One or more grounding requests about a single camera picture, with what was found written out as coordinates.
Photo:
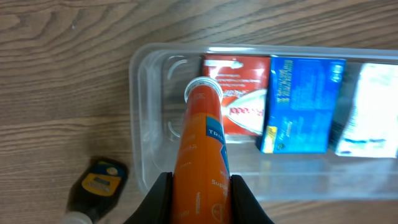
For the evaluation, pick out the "clear plastic container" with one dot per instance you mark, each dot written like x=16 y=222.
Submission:
x=158 y=76

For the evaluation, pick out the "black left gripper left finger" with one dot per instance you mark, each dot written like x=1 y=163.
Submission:
x=156 y=206

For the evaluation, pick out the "red medicine box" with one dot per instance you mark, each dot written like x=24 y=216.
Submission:
x=244 y=83

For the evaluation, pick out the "blue lozenge box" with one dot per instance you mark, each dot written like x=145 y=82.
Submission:
x=300 y=103

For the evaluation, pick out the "orange tablet tube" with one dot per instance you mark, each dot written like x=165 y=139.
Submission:
x=201 y=179

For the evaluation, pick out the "white medicine box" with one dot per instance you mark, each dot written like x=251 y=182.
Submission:
x=365 y=117

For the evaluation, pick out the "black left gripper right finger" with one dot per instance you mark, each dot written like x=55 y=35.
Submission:
x=245 y=207

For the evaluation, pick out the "dark brown syrup bottle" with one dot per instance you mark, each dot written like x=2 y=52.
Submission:
x=96 y=192

